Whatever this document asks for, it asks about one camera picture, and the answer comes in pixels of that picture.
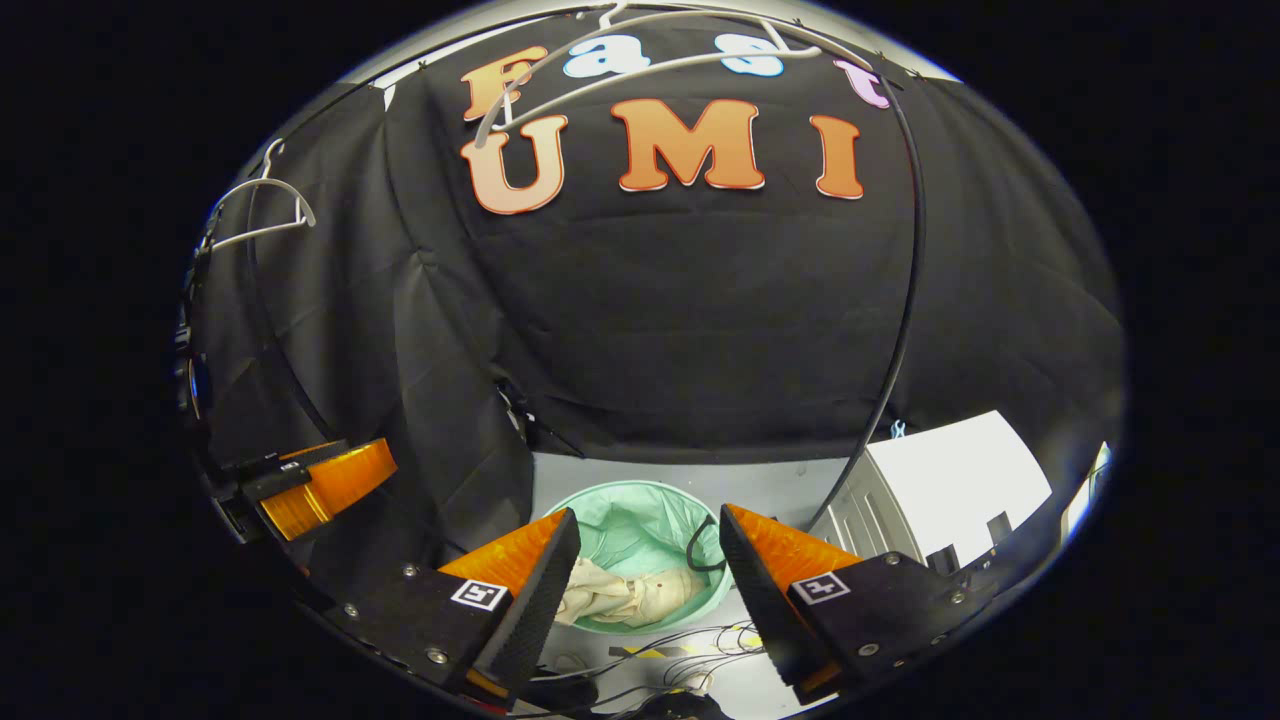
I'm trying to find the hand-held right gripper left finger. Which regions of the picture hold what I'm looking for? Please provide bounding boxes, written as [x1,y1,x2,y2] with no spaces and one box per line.
[322,506,583,709]

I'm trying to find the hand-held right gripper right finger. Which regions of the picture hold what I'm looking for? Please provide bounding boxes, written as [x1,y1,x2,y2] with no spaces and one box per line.
[718,502,1001,706]

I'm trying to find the cream jacket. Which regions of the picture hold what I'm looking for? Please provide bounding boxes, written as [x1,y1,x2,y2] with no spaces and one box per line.
[555,557,716,629]

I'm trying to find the green laundry hamper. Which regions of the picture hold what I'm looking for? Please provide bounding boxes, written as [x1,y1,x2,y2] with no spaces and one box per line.
[543,480,736,635]

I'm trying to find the white plastic clothes hanger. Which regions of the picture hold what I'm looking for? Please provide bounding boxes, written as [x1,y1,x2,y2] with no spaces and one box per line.
[205,140,318,253]
[475,0,876,149]

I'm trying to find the white cabinet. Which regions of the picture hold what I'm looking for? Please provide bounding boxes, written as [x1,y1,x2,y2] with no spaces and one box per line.
[808,410,1053,576]

